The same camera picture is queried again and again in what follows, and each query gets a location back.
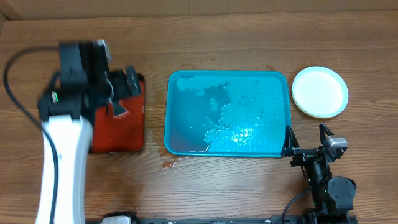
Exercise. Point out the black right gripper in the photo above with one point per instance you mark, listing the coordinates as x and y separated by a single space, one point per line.
303 154

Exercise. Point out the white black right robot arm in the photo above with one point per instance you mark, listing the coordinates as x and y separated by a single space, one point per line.
332 195

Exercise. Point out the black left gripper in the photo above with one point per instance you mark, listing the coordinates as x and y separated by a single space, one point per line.
117 78

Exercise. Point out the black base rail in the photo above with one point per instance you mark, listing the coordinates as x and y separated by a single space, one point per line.
131 217

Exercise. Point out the light blue plate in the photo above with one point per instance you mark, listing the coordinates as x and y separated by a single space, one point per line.
320 90

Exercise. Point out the green plate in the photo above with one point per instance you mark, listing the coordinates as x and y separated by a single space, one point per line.
307 113

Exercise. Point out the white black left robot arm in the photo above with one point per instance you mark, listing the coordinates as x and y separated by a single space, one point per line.
67 116

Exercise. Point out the teal plastic serving tray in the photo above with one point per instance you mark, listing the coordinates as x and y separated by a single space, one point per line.
226 113

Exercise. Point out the black tray with red liquid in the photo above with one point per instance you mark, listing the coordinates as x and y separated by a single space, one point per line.
123 133

